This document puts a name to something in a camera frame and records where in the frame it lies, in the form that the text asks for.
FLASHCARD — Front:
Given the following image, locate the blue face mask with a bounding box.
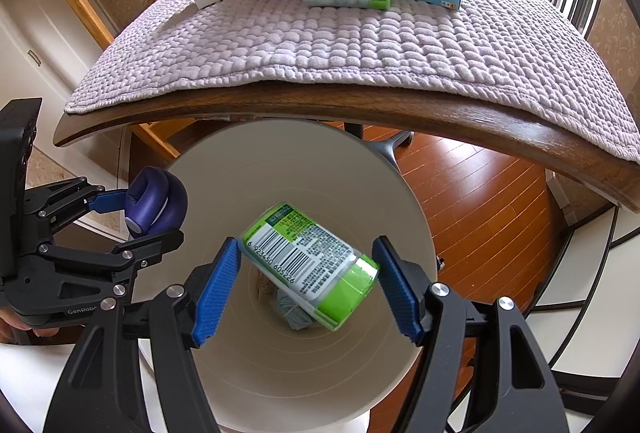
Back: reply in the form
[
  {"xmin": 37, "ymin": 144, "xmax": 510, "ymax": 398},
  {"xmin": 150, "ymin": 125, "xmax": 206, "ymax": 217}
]
[{"xmin": 272, "ymin": 290, "xmax": 321, "ymax": 331}]

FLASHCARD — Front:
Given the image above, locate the green labelled canister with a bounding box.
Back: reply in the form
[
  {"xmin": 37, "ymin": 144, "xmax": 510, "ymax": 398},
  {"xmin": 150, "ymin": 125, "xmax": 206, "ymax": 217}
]
[{"xmin": 240, "ymin": 202, "xmax": 381, "ymax": 333}]

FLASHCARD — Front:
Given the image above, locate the wooden table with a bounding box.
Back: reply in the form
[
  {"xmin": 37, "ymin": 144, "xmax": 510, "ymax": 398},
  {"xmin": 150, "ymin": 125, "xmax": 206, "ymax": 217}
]
[{"xmin": 52, "ymin": 80, "xmax": 640, "ymax": 214}]

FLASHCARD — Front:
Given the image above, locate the lavender quilted blanket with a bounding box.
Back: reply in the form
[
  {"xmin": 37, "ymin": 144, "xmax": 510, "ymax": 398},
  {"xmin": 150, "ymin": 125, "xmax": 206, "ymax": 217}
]
[{"xmin": 65, "ymin": 0, "xmax": 640, "ymax": 164}]

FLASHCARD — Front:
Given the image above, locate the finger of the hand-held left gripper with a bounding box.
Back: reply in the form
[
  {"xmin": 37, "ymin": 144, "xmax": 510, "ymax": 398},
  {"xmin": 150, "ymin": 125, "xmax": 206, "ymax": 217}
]
[
  {"xmin": 25, "ymin": 177, "xmax": 132, "ymax": 236},
  {"xmin": 36, "ymin": 229, "xmax": 186, "ymax": 288}
]

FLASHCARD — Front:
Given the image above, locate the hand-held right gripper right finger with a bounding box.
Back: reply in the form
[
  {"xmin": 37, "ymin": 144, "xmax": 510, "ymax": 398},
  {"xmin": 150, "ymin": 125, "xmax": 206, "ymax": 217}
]
[{"xmin": 371, "ymin": 234, "xmax": 571, "ymax": 433}]

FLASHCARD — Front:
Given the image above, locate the white trash bin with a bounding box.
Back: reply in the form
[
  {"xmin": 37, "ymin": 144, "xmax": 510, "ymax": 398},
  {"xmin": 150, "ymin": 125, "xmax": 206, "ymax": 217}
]
[{"xmin": 135, "ymin": 118, "xmax": 441, "ymax": 433}]

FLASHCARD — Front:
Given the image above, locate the person's left hand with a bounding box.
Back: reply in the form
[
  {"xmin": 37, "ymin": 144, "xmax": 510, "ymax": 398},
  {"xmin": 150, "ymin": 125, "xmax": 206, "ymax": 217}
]
[{"xmin": 0, "ymin": 308, "xmax": 56, "ymax": 345}]

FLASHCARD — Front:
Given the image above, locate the purple bottle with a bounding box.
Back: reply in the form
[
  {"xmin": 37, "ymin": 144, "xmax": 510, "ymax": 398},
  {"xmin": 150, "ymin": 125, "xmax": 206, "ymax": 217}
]
[{"xmin": 124, "ymin": 166, "xmax": 190, "ymax": 239}]

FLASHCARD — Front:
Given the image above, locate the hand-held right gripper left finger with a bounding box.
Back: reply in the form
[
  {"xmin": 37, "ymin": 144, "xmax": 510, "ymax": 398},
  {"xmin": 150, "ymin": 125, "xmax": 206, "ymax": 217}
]
[{"xmin": 45, "ymin": 235, "xmax": 244, "ymax": 433}]

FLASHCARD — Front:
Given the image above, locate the grey chair base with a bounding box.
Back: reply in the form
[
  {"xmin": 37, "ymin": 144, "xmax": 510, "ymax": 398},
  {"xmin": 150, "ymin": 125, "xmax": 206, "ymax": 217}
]
[{"xmin": 345, "ymin": 123, "xmax": 413, "ymax": 164}]

